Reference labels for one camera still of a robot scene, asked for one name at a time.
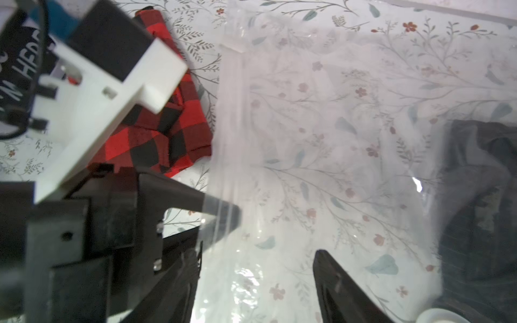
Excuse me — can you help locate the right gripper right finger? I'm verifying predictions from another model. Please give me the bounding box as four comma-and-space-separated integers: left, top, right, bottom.
313, 250, 391, 323

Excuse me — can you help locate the red black plaid shirt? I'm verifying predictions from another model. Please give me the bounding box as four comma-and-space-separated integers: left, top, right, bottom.
86, 5, 214, 179

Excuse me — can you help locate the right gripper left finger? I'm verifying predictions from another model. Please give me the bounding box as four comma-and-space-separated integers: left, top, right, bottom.
123, 251, 196, 323

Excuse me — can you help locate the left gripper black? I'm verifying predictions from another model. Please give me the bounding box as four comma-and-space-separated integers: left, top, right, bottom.
1, 169, 200, 322

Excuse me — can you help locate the clear plastic vacuum bag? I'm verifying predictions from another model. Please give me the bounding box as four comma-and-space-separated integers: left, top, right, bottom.
192, 1, 516, 322

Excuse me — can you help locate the white vacuum bag valve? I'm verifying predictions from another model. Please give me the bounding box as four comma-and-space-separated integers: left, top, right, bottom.
415, 308, 470, 323

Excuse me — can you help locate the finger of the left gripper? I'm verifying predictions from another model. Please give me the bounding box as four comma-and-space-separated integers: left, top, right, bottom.
138, 171, 242, 250

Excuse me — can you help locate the dark grey shirt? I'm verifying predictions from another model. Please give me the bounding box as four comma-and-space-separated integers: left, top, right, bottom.
434, 121, 516, 322

